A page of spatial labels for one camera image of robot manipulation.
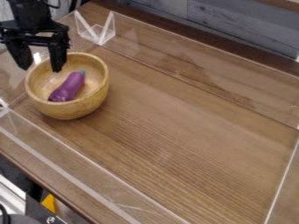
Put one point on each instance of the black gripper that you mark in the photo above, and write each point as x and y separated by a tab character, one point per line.
33	28

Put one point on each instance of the brown wooden bowl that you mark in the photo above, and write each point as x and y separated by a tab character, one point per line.
41	81

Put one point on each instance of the purple toy eggplant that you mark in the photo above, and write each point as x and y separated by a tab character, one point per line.
65	92

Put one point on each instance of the clear acrylic table barrier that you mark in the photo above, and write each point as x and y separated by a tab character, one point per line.
191	145

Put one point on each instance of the yellow sticker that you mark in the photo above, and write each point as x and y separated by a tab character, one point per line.
48	203

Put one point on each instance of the black metal equipment base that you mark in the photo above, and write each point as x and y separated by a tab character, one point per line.
36	211

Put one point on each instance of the clear acrylic corner bracket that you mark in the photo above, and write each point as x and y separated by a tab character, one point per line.
97	34

